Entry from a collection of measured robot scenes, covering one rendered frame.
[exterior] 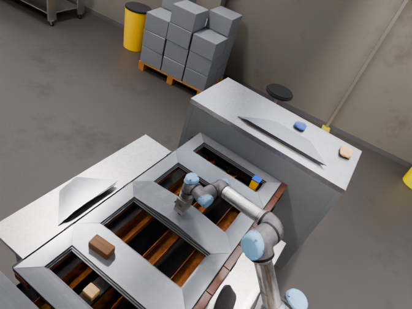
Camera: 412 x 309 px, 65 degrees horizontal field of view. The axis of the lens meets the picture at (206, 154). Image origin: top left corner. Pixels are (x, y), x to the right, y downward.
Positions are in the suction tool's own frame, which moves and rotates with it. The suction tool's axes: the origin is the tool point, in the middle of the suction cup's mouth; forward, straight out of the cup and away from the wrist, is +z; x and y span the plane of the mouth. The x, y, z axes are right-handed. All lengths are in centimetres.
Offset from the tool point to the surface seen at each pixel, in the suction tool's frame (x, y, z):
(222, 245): 30.7, -0.7, 1.4
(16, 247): -49, 69, 11
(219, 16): -153, -277, -19
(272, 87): -43, -254, 21
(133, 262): 1.5, 40.4, 1.5
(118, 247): -10.1, 39.9, 1.5
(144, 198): -22.3, 6.6, 0.8
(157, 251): 1.8, 18.2, 17.7
